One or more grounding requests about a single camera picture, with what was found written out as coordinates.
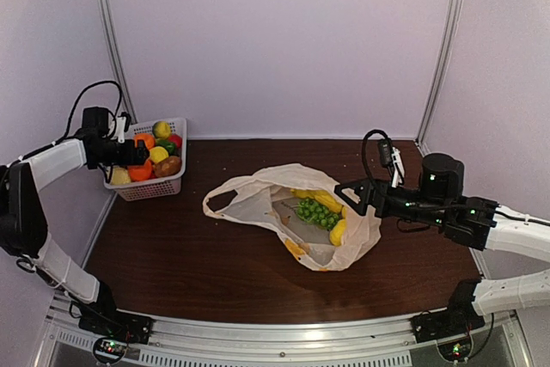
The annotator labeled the pale yellow toy fruit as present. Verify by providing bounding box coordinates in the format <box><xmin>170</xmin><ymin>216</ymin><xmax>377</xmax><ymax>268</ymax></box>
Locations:
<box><xmin>109</xmin><ymin>167</ymin><xmax>131</xmax><ymax>186</ymax></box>

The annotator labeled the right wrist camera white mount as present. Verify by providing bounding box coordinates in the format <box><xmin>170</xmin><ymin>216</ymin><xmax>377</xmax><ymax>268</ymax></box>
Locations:
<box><xmin>377</xmin><ymin>138</ymin><xmax>406</xmax><ymax>187</ymax></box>

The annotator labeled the round circuit board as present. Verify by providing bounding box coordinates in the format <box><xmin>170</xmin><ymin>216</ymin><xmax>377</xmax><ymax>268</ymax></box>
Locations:
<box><xmin>437</xmin><ymin>337</ymin><xmax>474</xmax><ymax>364</ymax></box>
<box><xmin>92</xmin><ymin>337</ymin><xmax>128</xmax><ymax>364</ymax></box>

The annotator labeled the brown toy potato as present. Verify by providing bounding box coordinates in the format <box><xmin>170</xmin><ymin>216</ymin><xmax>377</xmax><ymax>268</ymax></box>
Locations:
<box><xmin>153</xmin><ymin>156</ymin><xmax>182</xmax><ymax>178</ymax></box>

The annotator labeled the yellow toy lemon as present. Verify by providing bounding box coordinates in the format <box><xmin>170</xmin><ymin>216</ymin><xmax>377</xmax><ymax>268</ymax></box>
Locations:
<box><xmin>149</xmin><ymin>146</ymin><xmax>169</xmax><ymax>164</ymax></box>

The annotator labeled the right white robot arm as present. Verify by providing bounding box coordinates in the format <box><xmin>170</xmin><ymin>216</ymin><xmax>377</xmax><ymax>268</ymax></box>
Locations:
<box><xmin>334</xmin><ymin>153</ymin><xmax>549</xmax><ymax>342</ymax></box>

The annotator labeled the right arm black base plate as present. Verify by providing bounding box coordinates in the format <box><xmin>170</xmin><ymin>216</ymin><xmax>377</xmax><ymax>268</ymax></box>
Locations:
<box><xmin>410</xmin><ymin>308</ymin><xmax>486</xmax><ymax>343</ymax></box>

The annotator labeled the red toy apple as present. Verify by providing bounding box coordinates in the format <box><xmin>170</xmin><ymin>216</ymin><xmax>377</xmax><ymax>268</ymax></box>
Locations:
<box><xmin>168</xmin><ymin>133</ymin><xmax>183</xmax><ymax>149</ymax></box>

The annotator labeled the green toy pepper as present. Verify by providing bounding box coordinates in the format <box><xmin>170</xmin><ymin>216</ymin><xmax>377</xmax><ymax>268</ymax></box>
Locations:
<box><xmin>156</xmin><ymin>139</ymin><xmax>177</xmax><ymax>155</ymax></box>

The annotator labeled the yellow green toy fruit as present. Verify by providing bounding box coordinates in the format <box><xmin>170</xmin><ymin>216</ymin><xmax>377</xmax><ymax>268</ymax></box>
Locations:
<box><xmin>152</xmin><ymin>121</ymin><xmax>172</xmax><ymax>139</ymax></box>

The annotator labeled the cream printed plastic bag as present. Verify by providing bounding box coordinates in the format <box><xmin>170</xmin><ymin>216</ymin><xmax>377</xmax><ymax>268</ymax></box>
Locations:
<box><xmin>203</xmin><ymin>163</ymin><xmax>382</xmax><ymax>272</ymax></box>

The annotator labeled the right aluminium frame post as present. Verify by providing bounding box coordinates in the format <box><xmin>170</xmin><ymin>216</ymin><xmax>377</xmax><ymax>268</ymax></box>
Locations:
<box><xmin>415</xmin><ymin>0</ymin><xmax>463</xmax><ymax>154</ymax></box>

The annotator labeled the yellow toy banana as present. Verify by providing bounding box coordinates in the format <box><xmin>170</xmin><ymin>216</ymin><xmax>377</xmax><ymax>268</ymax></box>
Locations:
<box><xmin>290</xmin><ymin>189</ymin><xmax>346</xmax><ymax>247</ymax></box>

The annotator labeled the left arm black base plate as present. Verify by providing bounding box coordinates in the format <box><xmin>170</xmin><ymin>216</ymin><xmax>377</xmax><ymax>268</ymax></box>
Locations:
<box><xmin>78</xmin><ymin>309</ymin><xmax>153</xmax><ymax>345</ymax></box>

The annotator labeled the white perforated plastic basket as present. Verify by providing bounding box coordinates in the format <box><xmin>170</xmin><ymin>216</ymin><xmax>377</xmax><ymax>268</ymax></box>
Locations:
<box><xmin>104</xmin><ymin>118</ymin><xmax>187</xmax><ymax>201</ymax></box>

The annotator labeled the aluminium front rail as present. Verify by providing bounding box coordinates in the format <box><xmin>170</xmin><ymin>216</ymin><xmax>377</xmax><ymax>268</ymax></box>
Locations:
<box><xmin>42</xmin><ymin>289</ymin><xmax>534</xmax><ymax>367</ymax></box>

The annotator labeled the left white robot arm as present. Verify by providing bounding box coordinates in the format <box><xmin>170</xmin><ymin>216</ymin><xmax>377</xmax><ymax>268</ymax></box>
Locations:
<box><xmin>1</xmin><ymin>107</ymin><xmax>149</xmax><ymax>336</ymax></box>

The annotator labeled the left round circuit board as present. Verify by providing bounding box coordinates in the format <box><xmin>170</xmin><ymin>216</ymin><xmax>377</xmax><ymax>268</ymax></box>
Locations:
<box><xmin>92</xmin><ymin>337</ymin><xmax>128</xmax><ymax>364</ymax></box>

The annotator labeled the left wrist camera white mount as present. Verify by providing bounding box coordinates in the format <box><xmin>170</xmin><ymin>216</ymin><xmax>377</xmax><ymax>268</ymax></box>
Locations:
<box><xmin>107</xmin><ymin>112</ymin><xmax>131</xmax><ymax>144</ymax></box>

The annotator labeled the right round circuit board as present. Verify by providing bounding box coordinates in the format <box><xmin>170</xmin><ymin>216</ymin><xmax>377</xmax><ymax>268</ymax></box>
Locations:
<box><xmin>437</xmin><ymin>337</ymin><xmax>474</xmax><ymax>364</ymax></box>

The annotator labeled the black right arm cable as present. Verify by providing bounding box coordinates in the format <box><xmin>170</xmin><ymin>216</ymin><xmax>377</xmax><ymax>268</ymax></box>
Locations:
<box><xmin>360</xmin><ymin>128</ymin><xmax>550</xmax><ymax>226</ymax></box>

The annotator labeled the orange toy fruit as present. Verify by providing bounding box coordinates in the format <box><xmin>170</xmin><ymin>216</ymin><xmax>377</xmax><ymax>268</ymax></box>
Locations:
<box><xmin>127</xmin><ymin>160</ymin><xmax>153</xmax><ymax>182</ymax></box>

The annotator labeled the green toy grape bunch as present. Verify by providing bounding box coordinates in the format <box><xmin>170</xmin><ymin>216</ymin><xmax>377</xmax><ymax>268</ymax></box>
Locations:
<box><xmin>294</xmin><ymin>198</ymin><xmax>342</xmax><ymax>231</ymax></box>

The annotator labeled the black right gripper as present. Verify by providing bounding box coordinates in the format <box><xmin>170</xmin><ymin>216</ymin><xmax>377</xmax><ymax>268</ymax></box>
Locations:
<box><xmin>334</xmin><ymin>178</ymin><xmax>449</xmax><ymax>228</ymax></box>

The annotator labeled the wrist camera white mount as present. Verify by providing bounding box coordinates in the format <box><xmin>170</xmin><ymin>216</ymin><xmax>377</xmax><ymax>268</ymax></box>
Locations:
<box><xmin>107</xmin><ymin>112</ymin><xmax>131</xmax><ymax>144</ymax></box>
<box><xmin>377</xmin><ymin>138</ymin><xmax>406</xmax><ymax>187</ymax></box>

